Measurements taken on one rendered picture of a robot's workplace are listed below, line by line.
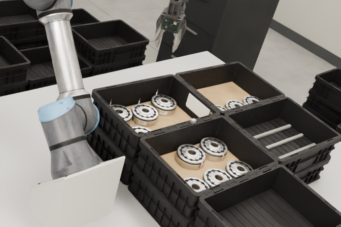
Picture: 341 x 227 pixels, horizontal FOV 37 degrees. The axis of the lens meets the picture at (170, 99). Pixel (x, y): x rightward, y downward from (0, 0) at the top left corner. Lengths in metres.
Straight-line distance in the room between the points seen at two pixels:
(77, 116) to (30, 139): 0.41
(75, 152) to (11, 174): 0.33
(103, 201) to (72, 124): 0.27
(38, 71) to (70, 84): 1.29
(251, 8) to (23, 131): 1.99
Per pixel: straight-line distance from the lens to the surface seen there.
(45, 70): 3.01
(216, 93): 2.26
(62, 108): 1.57
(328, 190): 2.20
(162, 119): 1.98
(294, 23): 5.42
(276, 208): 1.78
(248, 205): 1.74
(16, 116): 2.07
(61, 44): 1.73
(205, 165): 1.82
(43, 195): 1.60
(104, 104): 1.81
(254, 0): 3.49
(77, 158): 1.55
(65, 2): 1.76
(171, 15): 1.68
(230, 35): 3.46
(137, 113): 1.92
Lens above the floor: 1.92
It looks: 31 degrees down
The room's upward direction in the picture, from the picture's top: 16 degrees clockwise
